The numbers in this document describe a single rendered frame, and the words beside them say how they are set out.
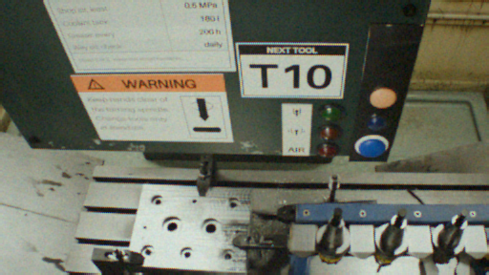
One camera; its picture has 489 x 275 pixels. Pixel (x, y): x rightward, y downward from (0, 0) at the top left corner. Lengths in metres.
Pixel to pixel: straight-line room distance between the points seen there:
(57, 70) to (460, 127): 1.69
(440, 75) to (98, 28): 1.68
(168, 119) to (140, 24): 0.13
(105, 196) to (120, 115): 0.90
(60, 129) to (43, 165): 1.25
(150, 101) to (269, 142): 0.14
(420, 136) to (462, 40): 0.40
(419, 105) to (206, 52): 1.63
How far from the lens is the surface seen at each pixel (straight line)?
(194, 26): 0.41
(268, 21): 0.41
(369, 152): 0.53
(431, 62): 1.92
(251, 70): 0.44
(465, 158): 1.67
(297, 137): 0.52
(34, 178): 1.80
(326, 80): 0.45
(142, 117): 0.52
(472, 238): 0.97
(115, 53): 0.46
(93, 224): 1.38
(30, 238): 1.70
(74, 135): 0.58
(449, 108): 2.04
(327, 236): 0.87
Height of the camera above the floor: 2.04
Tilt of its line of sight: 52 degrees down
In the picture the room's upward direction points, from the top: 6 degrees counter-clockwise
